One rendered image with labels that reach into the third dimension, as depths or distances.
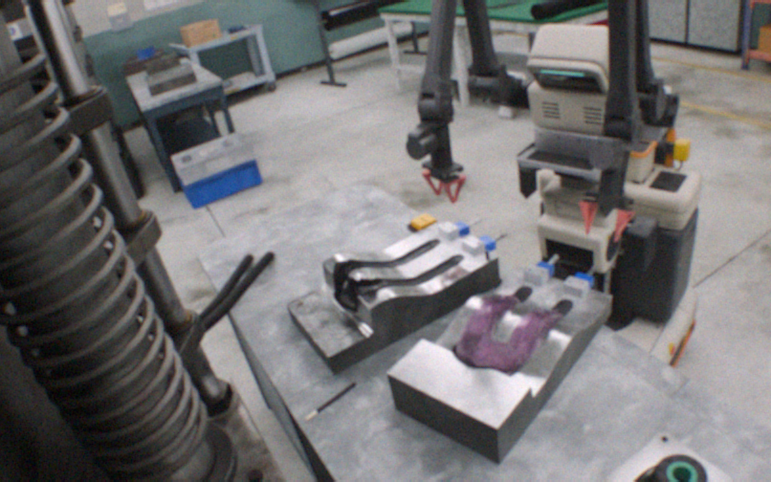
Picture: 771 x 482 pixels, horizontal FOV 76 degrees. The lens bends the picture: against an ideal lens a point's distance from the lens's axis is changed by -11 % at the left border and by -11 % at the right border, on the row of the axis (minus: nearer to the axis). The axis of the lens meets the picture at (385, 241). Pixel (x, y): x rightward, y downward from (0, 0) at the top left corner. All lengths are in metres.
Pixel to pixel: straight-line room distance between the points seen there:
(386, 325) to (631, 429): 0.58
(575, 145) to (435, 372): 0.78
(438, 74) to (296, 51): 6.63
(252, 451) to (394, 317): 0.44
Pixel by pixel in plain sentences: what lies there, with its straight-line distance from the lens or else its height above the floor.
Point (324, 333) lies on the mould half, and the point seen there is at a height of 0.86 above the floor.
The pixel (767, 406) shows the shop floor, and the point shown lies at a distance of 2.38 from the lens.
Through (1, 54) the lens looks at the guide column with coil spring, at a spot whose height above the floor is 1.68.
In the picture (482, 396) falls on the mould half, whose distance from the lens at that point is 1.04.
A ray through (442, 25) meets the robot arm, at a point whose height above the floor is 1.45.
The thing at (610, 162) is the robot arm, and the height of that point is 1.19.
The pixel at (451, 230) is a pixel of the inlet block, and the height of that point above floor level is 0.92.
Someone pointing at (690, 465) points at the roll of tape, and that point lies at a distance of 0.98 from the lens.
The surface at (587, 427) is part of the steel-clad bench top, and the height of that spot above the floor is 0.80.
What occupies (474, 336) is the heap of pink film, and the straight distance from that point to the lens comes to 1.18.
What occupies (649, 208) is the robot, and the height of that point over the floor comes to 0.76.
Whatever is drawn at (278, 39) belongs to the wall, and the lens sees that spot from 7.84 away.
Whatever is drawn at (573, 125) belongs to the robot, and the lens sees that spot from 1.58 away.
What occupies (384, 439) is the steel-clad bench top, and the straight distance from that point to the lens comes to 1.15.
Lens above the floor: 1.69
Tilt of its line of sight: 31 degrees down
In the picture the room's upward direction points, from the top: 11 degrees counter-clockwise
